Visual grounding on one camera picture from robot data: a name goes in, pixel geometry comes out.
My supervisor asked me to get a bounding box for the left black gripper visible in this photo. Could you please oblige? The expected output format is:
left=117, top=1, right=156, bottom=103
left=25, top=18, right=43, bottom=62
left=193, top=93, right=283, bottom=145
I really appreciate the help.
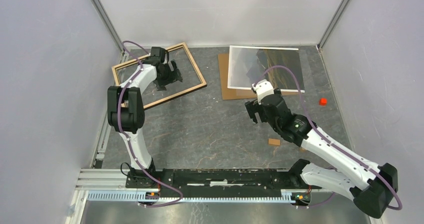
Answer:
left=153, top=60, right=183, bottom=92

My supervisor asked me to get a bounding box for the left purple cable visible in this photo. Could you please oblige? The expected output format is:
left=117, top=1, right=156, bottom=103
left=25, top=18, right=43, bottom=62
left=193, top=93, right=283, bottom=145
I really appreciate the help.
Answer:
left=115, top=40, right=184, bottom=209

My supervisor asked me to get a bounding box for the flat wooden block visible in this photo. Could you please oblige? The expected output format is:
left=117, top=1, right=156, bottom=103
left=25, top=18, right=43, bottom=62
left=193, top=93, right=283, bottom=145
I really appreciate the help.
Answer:
left=268, top=138, right=281, bottom=147

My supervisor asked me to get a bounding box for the purple cable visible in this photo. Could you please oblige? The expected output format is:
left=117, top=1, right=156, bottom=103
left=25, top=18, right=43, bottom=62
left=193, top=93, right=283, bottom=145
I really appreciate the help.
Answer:
left=252, top=65, right=403, bottom=211
left=115, top=40, right=184, bottom=209

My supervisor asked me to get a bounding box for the landscape photo print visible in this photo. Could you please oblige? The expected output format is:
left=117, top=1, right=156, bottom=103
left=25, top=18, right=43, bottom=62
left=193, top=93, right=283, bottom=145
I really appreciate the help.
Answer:
left=227, top=45, right=305, bottom=92

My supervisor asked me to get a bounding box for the wooden picture frame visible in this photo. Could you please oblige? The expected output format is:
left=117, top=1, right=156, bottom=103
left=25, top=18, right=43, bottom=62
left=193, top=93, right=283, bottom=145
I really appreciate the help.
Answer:
left=111, top=42, right=207, bottom=110

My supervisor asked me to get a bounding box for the aluminium rail frame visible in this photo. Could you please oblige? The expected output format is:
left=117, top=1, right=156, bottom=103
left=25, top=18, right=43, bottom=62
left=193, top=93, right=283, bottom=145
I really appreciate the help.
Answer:
left=64, top=47, right=385, bottom=224

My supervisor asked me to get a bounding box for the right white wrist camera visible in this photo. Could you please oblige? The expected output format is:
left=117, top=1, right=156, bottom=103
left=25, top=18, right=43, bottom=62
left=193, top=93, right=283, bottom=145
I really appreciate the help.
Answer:
left=252, top=79, right=274, bottom=103

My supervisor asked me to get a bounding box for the brown cardboard backing board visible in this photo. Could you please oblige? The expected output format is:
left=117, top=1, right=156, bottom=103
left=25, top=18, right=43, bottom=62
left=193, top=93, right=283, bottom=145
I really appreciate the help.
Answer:
left=218, top=53, right=301, bottom=100

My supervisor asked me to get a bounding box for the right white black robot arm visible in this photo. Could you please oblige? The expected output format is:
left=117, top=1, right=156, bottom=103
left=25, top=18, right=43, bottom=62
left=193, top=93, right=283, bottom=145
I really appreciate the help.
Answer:
left=244, top=93, right=403, bottom=219

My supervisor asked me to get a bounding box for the red cube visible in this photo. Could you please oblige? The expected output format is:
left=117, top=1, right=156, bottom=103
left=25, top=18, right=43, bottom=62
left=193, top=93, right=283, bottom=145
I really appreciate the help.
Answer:
left=319, top=97, right=328, bottom=106

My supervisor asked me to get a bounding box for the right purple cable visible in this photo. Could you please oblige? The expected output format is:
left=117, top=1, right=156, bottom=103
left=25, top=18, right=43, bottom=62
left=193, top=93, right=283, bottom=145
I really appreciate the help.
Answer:
left=252, top=65, right=403, bottom=211

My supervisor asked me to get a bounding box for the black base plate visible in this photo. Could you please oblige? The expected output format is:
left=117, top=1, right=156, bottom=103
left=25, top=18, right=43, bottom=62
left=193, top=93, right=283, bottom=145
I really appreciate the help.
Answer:
left=125, top=168, right=310, bottom=199

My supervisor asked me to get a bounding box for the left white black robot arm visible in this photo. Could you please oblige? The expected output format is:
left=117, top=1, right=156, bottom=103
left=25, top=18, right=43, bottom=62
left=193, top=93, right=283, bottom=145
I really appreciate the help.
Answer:
left=107, top=47, right=183, bottom=188

